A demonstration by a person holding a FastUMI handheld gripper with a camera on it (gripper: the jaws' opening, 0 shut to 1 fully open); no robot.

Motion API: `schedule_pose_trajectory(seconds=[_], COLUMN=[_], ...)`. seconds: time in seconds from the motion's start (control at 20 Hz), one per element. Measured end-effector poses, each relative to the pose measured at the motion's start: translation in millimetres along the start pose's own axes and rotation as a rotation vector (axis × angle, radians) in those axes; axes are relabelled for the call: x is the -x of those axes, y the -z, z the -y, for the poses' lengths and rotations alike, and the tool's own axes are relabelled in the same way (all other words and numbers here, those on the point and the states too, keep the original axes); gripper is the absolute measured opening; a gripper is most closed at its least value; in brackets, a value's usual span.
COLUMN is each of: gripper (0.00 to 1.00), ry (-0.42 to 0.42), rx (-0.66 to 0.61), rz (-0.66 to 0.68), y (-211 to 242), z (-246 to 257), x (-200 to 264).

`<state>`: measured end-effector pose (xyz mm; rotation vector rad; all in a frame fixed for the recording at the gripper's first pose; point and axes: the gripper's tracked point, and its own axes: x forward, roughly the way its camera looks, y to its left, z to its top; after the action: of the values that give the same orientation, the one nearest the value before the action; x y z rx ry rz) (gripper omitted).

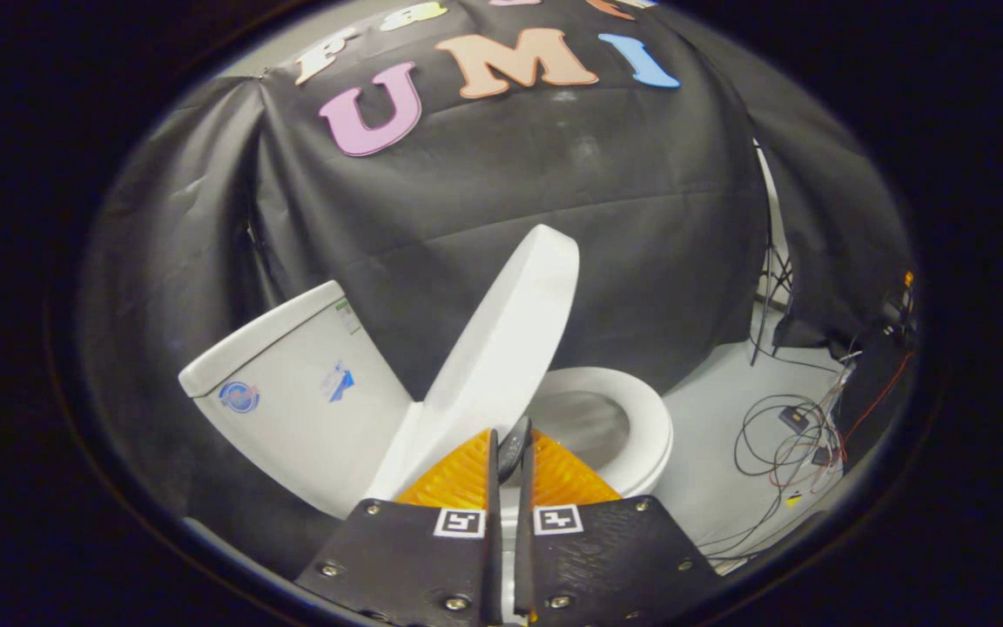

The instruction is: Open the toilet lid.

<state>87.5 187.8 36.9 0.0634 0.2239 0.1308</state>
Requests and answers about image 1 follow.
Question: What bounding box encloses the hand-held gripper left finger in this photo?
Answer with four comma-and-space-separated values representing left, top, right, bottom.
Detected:
295, 427, 503, 627

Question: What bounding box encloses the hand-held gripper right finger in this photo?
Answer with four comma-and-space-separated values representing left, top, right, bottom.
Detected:
515, 427, 724, 626

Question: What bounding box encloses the white toilet lid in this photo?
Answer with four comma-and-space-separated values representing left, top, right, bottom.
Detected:
367, 224, 581, 503

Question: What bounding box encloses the white toilet seat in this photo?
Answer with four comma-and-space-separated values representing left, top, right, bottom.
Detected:
528, 366, 675, 499

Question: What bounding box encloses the white toilet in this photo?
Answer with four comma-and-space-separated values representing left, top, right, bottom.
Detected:
178, 280, 675, 523

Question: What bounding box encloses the black backdrop cloth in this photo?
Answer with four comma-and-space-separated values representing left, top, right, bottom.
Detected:
79, 0, 913, 558

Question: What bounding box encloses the black light stand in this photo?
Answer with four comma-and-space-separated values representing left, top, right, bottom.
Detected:
750, 139, 795, 367

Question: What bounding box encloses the black cloth covered table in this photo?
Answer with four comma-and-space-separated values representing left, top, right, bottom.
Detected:
832, 322, 920, 471

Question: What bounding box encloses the black and orange device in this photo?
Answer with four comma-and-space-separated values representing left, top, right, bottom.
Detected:
880, 270, 920, 349

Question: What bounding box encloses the tangle of floor cables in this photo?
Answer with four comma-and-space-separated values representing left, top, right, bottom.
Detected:
702, 357, 851, 560

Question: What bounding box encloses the red cable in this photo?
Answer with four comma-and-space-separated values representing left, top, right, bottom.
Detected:
841, 348, 916, 445

